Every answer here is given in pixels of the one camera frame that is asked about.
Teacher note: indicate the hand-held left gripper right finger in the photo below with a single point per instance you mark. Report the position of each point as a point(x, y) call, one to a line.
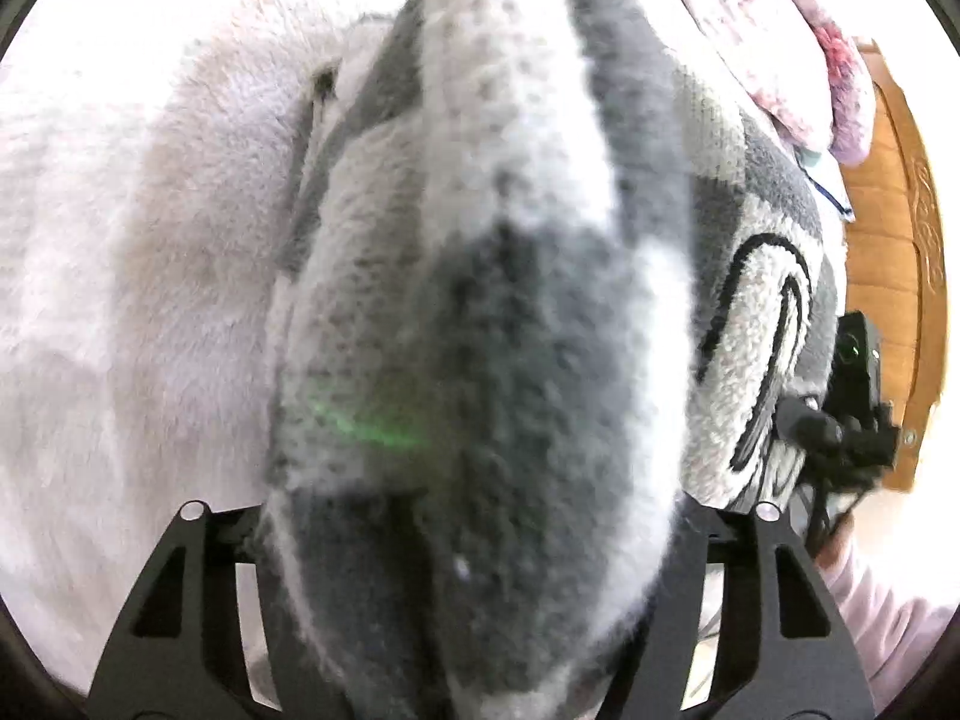
point(690, 562)

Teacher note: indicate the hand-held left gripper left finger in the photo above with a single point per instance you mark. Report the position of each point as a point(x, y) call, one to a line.
point(225, 532)

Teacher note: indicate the grey white checkered cardigan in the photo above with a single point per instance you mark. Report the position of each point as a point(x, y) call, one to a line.
point(487, 277)

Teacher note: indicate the person's right forearm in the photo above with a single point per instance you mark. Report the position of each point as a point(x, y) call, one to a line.
point(892, 615)

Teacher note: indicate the wooden headboard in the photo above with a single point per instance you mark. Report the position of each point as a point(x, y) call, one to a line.
point(885, 202)

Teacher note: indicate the blue white pillow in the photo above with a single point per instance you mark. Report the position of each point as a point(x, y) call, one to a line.
point(825, 180)

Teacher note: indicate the purple floral quilt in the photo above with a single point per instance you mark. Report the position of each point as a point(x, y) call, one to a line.
point(750, 30)

